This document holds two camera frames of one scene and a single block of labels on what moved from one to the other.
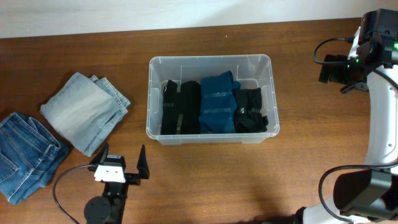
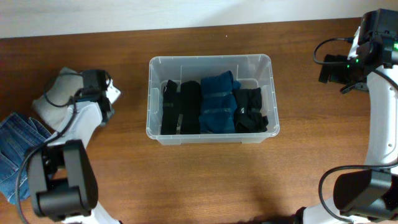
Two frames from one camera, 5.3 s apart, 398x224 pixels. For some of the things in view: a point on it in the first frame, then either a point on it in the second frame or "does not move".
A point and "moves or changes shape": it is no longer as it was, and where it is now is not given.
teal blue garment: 217,107 does not move
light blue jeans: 85,111 moves or changes shape
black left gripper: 143,171 → 109,114
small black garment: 248,116 does not move
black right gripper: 337,74 does not move
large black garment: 186,102 does not move
